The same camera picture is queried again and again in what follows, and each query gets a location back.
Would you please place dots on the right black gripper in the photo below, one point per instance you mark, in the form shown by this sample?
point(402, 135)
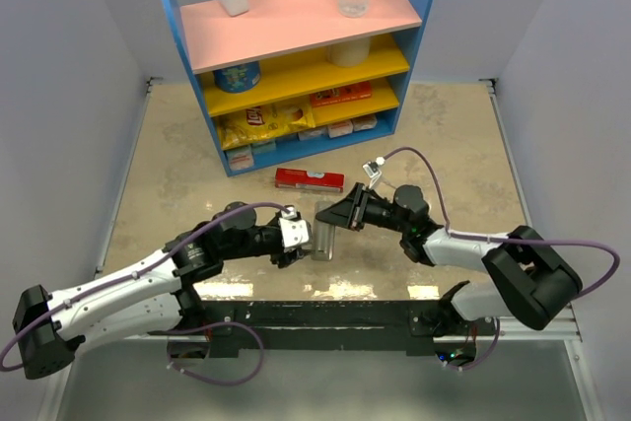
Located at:
point(350, 212)

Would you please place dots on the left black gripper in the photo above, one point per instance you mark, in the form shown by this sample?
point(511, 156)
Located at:
point(288, 256)

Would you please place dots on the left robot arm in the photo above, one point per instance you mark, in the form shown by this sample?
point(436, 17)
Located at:
point(155, 294)

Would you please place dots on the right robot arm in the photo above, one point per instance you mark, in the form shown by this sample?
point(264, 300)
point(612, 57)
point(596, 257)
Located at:
point(527, 279)

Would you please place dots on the red toothpaste box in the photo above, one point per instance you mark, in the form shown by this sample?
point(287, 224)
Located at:
point(306, 180)

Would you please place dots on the green tissue pack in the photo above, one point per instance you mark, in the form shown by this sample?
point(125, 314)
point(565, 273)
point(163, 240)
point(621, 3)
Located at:
point(263, 147)

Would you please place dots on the yellow chips bag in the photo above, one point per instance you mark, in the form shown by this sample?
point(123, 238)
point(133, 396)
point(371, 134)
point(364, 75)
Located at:
point(264, 122)

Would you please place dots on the orange flat box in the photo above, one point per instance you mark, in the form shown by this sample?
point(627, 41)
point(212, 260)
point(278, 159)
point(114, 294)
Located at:
point(342, 94)

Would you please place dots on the blue shelf unit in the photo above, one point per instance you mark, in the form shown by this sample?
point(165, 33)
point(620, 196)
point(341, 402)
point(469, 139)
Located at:
point(289, 39)

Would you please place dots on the blue round tin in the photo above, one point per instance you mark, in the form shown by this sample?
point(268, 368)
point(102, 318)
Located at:
point(237, 79)

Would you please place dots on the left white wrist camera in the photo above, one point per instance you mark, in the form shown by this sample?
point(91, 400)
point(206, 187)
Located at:
point(296, 231)

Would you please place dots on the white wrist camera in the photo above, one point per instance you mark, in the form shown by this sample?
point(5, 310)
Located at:
point(373, 171)
point(296, 231)

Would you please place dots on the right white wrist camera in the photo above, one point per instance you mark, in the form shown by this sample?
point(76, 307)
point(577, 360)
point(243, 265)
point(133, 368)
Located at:
point(373, 171)

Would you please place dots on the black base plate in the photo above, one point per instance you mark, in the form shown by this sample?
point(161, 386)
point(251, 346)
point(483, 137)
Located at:
point(416, 328)

